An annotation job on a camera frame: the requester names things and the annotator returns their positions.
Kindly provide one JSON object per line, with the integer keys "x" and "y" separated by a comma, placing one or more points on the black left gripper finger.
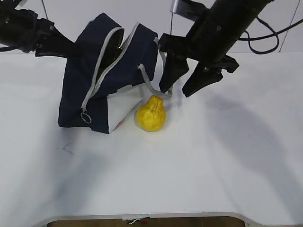
{"x": 51, "y": 50}
{"x": 57, "y": 38}

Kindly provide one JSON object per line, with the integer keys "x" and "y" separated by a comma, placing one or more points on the navy and white lunch bag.
{"x": 101, "y": 87}

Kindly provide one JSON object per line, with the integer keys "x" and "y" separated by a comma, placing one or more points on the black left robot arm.
{"x": 8, "y": 21}

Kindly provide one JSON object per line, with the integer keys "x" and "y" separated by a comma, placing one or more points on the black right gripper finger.
{"x": 200, "y": 78}
{"x": 175, "y": 67}

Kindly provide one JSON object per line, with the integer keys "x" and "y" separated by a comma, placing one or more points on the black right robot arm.
{"x": 235, "y": 16}

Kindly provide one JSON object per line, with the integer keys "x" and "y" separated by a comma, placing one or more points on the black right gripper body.
{"x": 202, "y": 43}

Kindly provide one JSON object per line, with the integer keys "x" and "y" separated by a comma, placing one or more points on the yellow pear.
{"x": 152, "y": 115}

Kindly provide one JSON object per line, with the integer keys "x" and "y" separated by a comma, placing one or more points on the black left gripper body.
{"x": 34, "y": 32}

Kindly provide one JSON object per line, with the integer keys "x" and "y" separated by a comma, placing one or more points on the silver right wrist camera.
{"x": 188, "y": 9}

